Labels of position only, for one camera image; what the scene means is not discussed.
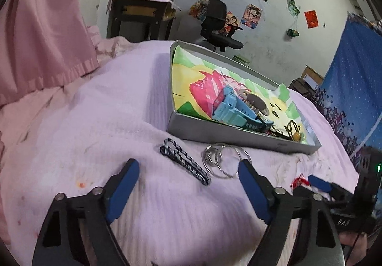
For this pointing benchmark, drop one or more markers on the metal key rings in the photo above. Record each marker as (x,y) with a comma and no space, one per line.
(210,156)

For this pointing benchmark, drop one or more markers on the pink curtain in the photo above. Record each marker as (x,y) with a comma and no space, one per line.
(44,30)

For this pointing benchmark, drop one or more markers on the colourful drawing paper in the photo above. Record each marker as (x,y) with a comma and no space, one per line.
(191,81)

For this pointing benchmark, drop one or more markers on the red tassel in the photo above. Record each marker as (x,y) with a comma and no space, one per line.
(300,181)

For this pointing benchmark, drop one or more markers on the green box on floor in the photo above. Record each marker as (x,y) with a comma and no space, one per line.
(241,60)

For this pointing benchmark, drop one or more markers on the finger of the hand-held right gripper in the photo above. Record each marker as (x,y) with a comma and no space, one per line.
(320,182)

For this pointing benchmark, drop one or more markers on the black office chair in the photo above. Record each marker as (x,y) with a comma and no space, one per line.
(216,9)

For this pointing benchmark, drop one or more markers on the beige hair claw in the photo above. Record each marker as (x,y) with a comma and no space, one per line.
(256,102)

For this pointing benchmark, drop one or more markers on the small cartoon wall poster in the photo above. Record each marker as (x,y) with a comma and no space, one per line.
(232,20)

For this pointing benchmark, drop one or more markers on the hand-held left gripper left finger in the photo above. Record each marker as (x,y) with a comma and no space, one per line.
(124,191)

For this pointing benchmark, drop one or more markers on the person's right hand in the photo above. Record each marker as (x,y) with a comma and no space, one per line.
(355,249)

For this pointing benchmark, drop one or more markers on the grey shallow box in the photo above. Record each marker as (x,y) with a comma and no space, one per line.
(209,131)

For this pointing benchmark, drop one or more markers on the green hanging pouch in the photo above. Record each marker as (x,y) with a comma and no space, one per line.
(293,33)

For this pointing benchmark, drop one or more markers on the red paper wall decoration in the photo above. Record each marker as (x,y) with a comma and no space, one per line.
(311,19)

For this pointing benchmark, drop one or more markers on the dark wooden desk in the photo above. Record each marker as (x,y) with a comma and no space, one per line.
(134,12)

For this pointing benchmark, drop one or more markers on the large cartoon wall poster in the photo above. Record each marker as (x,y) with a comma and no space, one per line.
(252,17)

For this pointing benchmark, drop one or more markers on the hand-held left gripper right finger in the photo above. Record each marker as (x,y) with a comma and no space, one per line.
(253,191)

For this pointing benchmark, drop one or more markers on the dark bag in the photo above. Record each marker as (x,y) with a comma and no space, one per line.
(300,88)

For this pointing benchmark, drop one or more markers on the blue printed curtain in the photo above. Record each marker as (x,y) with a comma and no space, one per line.
(352,81)

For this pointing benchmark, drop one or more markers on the cardboard box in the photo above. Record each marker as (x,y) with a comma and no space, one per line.
(312,75)

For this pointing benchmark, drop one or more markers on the blue smartwatch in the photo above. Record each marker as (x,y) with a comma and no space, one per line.
(229,108)

